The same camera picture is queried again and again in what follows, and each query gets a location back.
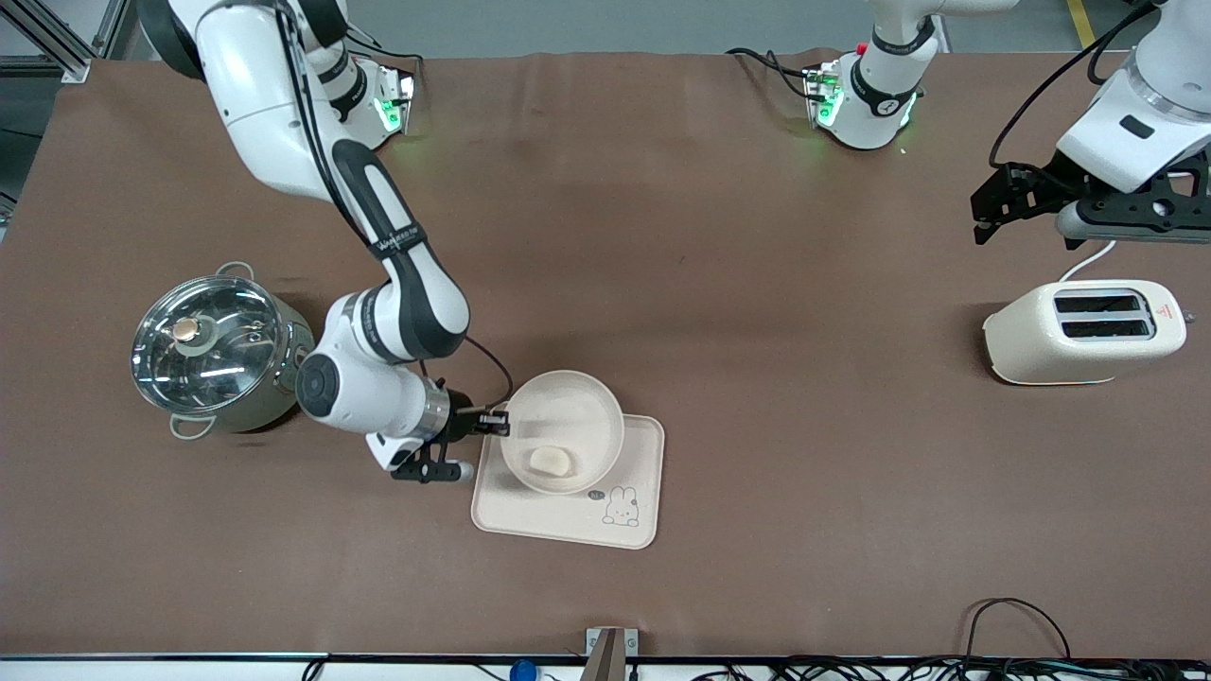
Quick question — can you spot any round cream plate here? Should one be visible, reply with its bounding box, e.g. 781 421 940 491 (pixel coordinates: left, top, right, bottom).
500 370 626 496

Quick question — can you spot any cream rabbit print tray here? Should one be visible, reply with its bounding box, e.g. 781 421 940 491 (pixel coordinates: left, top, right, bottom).
471 413 665 550

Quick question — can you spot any cream two-slot toaster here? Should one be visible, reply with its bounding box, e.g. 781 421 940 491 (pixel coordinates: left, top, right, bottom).
983 279 1188 386

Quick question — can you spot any steel pot with glass lid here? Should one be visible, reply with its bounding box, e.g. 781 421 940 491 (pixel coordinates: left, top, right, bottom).
131 262 317 441

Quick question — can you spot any brown table cloth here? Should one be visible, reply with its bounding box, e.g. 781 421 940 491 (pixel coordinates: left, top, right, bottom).
0 49 1211 660

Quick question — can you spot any glass pot lid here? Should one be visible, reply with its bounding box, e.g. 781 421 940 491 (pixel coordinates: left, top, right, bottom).
131 276 288 415

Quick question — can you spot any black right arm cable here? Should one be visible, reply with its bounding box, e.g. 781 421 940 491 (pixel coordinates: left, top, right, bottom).
279 0 518 413

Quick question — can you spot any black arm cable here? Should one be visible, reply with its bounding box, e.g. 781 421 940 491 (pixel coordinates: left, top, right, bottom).
988 0 1167 173
279 0 518 413

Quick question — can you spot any white toaster cable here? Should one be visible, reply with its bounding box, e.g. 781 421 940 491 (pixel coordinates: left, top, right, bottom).
1058 239 1119 284

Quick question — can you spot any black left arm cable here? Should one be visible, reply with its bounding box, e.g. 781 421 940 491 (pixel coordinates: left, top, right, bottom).
988 0 1167 173

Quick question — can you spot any metal table edge bracket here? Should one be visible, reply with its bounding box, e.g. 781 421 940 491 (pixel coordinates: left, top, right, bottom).
586 627 638 681

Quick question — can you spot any black base power cable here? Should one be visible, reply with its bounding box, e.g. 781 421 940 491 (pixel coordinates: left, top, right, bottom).
726 47 816 101
342 26 424 75

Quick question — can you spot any black looped cable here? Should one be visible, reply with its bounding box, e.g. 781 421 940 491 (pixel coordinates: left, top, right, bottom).
963 597 1073 663

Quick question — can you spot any black cable bundle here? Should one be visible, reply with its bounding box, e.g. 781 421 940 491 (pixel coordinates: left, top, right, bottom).
691 656 1211 681

